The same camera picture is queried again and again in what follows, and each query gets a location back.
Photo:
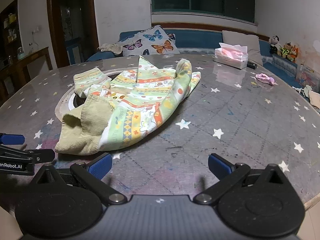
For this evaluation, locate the grey star-print table cover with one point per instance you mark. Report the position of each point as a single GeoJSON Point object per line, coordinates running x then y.
{"type": "Point", "coordinates": [237, 130]}

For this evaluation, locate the beige crumpled cloth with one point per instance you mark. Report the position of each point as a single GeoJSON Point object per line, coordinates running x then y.
{"type": "Point", "coordinates": [110, 47]}

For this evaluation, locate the pink toy packaging box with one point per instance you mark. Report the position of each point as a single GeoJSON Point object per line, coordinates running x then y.
{"type": "Point", "coordinates": [308, 77]}

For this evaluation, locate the glass jar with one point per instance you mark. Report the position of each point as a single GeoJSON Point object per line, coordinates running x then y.
{"type": "Point", "coordinates": [20, 53]}

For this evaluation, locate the brown wooden door frame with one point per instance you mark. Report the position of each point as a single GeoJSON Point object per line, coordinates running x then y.
{"type": "Point", "coordinates": [51, 30]}

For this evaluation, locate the panda plush toy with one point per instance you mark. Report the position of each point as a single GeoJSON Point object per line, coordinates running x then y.
{"type": "Point", "coordinates": [274, 43]}

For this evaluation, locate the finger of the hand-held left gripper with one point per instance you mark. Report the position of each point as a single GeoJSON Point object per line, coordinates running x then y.
{"type": "Point", "coordinates": [12, 139]}
{"type": "Point", "coordinates": [40, 155]}

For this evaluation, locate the wooden side table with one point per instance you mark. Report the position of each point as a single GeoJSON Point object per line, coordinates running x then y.
{"type": "Point", "coordinates": [25, 63]}

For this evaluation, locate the orange plush toy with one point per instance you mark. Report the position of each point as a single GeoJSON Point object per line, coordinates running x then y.
{"type": "Point", "coordinates": [294, 53]}

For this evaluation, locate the white wall socket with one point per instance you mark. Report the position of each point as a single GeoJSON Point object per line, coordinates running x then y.
{"type": "Point", "coordinates": [35, 30]}

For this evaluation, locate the butterfly print pillow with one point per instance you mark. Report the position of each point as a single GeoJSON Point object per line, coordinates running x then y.
{"type": "Point", "coordinates": [150, 42]}

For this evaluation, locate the wooden shelf cabinet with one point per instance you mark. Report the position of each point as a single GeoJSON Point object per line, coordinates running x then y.
{"type": "Point", "coordinates": [10, 30]}

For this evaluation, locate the blue framed cabinet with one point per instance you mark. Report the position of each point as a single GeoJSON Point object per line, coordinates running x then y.
{"type": "Point", "coordinates": [72, 50]}

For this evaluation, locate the round table inset plate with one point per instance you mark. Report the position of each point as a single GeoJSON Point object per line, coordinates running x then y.
{"type": "Point", "coordinates": [66, 100]}

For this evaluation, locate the white plastic toy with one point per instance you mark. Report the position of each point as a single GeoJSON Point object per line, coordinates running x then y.
{"type": "Point", "coordinates": [303, 90]}

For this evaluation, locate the bear plush toy with vest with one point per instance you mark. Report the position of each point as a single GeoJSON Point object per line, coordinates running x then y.
{"type": "Point", "coordinates": [285, 50]}

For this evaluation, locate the white lace sofa cover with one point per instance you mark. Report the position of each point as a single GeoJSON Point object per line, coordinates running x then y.
{"type": "Point", "coordinates": [285, 65]}

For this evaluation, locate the plain grey pillow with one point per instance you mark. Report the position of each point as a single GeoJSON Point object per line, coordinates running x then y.
{"type": "Point", "coordinates": [240, 40]}

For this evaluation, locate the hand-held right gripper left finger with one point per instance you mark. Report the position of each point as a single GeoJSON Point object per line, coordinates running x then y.
{"type": "Point", "coordinates": [101, 166]}

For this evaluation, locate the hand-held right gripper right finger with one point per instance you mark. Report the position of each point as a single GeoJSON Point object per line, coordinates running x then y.
{"type": "Point", "coordinates": [220, 166]}

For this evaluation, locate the pink tissue pack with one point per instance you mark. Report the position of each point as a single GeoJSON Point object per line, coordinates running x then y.
{"type": "Point", "coordinates": [230, 60]}

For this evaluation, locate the blue sofa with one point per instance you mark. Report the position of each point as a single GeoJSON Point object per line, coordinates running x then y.
{"type": "Point", "coordinates": [195, 38]}

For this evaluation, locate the pink hair scrunchie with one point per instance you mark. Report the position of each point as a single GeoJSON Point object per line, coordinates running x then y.
{"type": "Point", "coordinates": [265, 78]}

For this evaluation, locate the black remote control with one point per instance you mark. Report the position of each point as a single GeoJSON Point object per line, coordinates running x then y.
{"type": "Point", "coordinates": [252, 65]}

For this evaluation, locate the green patterned child's shirt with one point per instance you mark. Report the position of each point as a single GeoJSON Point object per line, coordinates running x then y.
{"type": "Point", "coordinates": [150, 97]}

